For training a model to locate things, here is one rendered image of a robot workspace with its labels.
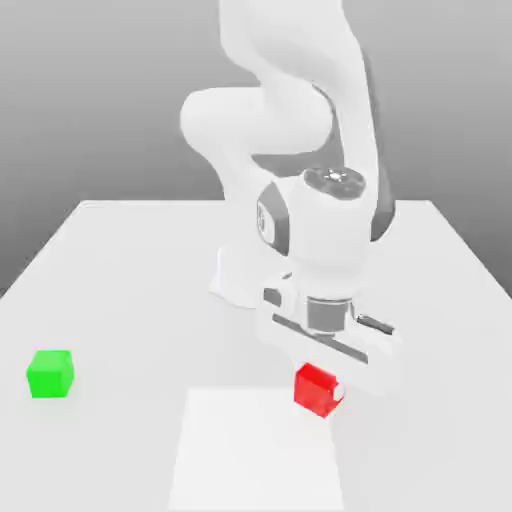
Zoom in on small green cube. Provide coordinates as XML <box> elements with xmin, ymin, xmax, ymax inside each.
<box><xmin>25</xmin><ymin>349</ymin><xmax>76</xmax><ymax>400</ymax></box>

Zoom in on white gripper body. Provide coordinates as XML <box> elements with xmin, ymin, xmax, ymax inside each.
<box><xmin>255</xmin><ymin>297</ymin><xmax>404</xmax><ymax>397</ymax></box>

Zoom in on small red cube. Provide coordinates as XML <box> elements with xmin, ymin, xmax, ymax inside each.
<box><xmin>293</xmin><ymin>362</ymin><xmax>346</xmax><ymax>420</ymax></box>

